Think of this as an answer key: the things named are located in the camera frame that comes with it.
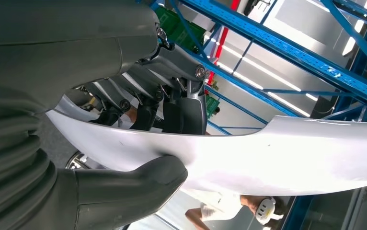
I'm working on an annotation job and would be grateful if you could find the green plastic crate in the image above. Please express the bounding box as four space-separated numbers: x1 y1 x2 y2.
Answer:
171 21 207 54
205 95 221 121
154 5 185 36

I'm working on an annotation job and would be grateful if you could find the standing person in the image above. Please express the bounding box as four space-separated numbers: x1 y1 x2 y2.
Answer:
185 190 286 230

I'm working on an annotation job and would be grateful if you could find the blue metal shelf rack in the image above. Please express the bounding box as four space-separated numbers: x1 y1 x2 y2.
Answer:
136 0 367 230
321 0 367 78

